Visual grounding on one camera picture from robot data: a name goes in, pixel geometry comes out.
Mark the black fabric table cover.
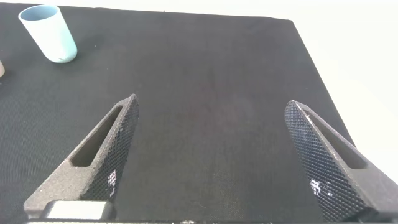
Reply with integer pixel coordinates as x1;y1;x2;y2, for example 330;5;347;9
0;2;357;224

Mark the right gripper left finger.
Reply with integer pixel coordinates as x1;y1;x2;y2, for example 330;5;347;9
23;93;140;219

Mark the mint green plastic cup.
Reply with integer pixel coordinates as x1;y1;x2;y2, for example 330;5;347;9
17;4;78;65

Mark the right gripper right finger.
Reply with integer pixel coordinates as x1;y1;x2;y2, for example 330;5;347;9
284;100;398;223

